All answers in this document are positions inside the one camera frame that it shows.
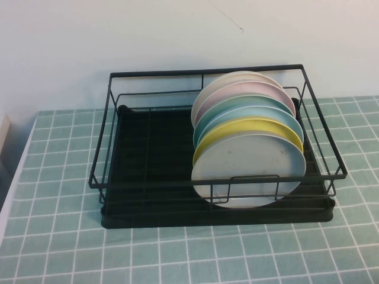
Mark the grey plate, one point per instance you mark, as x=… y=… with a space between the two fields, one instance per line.
x=245 y=159

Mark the yellow plate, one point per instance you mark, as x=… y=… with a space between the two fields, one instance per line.
x=237 y=127

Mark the cream plate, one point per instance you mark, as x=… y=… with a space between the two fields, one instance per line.
x=211 y=87

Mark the teal green plate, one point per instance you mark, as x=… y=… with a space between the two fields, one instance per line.
x=237 y=102

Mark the light blue plate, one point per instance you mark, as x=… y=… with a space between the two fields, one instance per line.
x=254 y=114

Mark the pink plate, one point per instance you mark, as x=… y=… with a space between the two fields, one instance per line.
x=254 y=87

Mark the black plastic drip tray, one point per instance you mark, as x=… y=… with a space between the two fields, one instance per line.
x=154 y=219

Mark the green checked tablecloth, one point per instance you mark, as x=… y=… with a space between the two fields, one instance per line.
x=189 y=254

